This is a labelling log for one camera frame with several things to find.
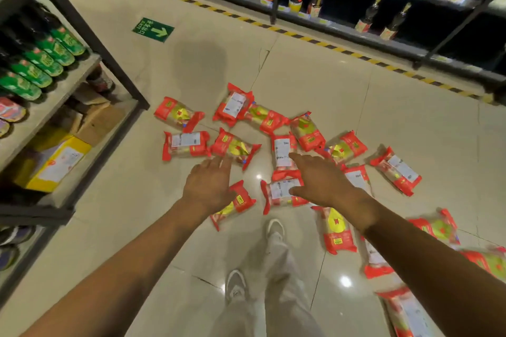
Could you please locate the person's left hand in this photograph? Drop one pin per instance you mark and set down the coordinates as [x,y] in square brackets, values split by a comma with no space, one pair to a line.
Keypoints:
[207,186]

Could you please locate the person's right hand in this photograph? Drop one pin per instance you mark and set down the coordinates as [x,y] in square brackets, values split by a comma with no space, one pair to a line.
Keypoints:
[324,182]

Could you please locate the person's right thumb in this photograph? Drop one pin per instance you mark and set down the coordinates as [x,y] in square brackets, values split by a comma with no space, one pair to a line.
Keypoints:
[299,191]

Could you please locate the person's left fingers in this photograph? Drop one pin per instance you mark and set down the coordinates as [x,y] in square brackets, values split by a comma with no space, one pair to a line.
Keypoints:
[215,165]

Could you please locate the person's left forearm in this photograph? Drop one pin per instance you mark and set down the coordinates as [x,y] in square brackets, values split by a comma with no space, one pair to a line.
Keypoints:
[130,265]

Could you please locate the person's right forearm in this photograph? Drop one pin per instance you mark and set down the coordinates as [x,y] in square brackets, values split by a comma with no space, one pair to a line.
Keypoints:
[427,265]

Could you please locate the person's grey right shoe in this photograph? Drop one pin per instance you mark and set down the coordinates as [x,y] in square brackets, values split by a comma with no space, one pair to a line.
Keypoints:
[275,227]

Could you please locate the person's grey shoe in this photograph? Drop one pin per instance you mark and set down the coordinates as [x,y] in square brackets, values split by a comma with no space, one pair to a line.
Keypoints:
[236,283]
[275,227]

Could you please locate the pile of red snack packets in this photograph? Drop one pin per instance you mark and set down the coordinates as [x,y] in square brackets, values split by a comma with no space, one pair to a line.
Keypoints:
[234,105]

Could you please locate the light grey trousers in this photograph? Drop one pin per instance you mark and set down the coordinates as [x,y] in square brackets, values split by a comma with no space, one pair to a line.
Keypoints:
[284,289]

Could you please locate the person's grey left shoe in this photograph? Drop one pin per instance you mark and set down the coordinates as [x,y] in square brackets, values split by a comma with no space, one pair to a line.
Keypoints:
[236,283]

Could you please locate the brown cardboard box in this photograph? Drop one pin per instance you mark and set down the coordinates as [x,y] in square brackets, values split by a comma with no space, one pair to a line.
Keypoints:
[99,123]

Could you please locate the yellow black hazard floor tape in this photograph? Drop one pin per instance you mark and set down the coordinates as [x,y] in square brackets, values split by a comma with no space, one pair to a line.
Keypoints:
[276,30]

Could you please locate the green arrow floor sign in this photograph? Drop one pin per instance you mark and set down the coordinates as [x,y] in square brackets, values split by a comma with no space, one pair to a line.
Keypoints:
[153,30]

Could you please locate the yellow cardboard box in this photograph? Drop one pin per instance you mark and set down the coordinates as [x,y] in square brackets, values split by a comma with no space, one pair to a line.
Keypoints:
[55,163]

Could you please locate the long dark store shelf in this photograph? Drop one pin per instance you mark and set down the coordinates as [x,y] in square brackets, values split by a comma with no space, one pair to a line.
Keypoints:
[355,34]

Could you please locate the dark metal shelf unit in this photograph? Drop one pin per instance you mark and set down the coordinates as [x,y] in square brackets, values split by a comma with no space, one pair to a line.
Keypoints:
[47,107]

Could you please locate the green label dark bottle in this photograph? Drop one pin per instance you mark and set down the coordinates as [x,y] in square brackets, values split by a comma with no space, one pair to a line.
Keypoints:
[66,38]
[29,72]
[42,60]
[55,50]
[17,86]

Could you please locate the pink label bottle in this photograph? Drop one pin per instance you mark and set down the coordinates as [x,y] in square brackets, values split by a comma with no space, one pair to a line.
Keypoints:
[10,109]

